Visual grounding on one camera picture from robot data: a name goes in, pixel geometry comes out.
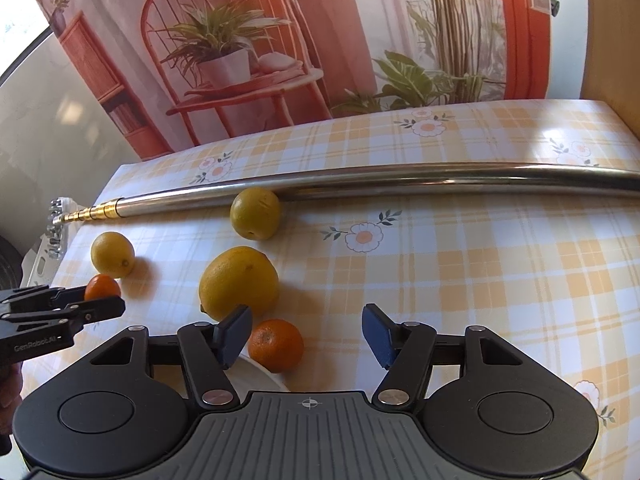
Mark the wooden board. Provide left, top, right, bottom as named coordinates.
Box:
left=580, top=0, right=639, bottom=134

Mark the white ceramic plate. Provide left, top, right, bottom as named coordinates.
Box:
left=226, top=354, right=288, bottom=400

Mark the telescopic metal pole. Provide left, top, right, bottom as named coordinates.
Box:
left=48, top=162, right=639, bottom=243

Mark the checkered floral tablecloth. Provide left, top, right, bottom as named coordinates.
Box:
left=14, top=101, right=639, bottom=479

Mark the yellow-green lemon by pole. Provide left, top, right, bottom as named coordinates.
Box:
left=230, top=188, right=281, bottom=240

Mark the person's left hand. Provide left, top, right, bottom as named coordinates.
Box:
left=0, top=363, right=23, bottom=436

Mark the mandarin orange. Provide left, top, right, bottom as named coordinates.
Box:
left=84, top=274, right=122, bottom=301
left=247, top=318, right=305, bottom=374

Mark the printed chair backdrop cloth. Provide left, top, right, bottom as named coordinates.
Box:
left=36, top=0, right=552, bottom=159

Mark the large yellow lemon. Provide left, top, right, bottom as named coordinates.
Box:
left=198, top=246, right=280, bottom=321

